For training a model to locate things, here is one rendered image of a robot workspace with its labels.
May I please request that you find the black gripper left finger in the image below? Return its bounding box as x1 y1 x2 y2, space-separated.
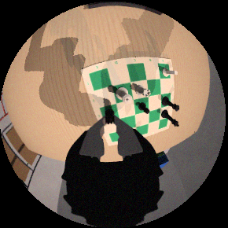
61 116 107 181

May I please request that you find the white knight chess piece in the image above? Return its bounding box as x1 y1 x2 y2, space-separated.
162 68 178 76

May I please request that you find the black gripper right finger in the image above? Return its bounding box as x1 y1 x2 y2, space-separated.
113 115 163 177

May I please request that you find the green and cream checkered chessboard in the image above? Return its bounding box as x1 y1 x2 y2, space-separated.
81 57 174 137

